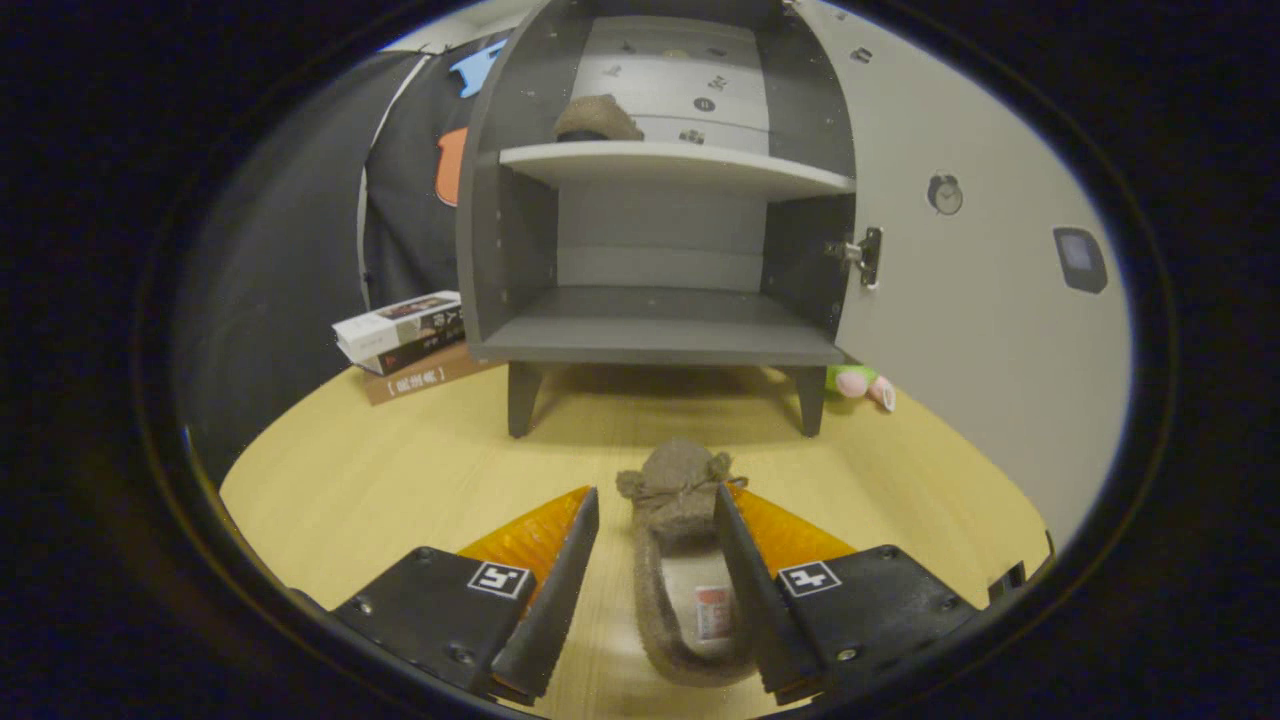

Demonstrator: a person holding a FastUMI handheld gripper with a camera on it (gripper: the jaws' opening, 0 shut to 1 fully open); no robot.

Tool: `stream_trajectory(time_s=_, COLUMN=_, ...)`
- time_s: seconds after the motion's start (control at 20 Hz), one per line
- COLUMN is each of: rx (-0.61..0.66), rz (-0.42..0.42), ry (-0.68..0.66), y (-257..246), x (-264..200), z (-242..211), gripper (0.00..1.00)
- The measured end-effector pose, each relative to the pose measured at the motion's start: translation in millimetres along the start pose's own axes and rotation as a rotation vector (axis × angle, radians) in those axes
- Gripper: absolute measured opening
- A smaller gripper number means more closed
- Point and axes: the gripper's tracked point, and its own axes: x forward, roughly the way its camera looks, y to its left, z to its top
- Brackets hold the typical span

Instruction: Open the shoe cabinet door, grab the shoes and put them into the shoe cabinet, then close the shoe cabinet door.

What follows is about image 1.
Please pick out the grey shoe cabinet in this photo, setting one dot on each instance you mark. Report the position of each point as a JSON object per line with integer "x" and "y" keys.
{"x": 660, "y": 340}

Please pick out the beige shoe cabinet door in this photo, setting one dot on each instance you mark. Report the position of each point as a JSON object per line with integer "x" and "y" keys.
{"x": 980, "y": 330}

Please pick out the metal door hinge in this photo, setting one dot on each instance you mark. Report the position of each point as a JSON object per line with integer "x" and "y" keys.
{"x": 868, "y": 255}

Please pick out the brown book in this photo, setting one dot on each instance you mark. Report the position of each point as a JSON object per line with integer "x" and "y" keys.
{"x": 420, "y": 380}

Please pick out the black backdrop cloth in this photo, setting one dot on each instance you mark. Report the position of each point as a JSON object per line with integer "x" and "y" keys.
{"x": 290, "y": 250}

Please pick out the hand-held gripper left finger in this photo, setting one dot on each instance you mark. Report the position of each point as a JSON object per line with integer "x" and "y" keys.
{"x": 555, "y": 600}

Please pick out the dark book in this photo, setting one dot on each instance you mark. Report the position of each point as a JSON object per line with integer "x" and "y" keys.
{"x": 430, "y": 345}

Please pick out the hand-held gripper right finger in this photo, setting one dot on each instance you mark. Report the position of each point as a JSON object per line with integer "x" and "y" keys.
{"x": 755, "y": 600}

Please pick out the brown fuzzy shoe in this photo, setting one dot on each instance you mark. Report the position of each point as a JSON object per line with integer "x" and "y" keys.
{"x": 680, "y": 480}
{"x": 600, "y": 118}

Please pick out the pink and green plush toy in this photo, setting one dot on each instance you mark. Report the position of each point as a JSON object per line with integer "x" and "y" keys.
{"x": 858, "y": 382}

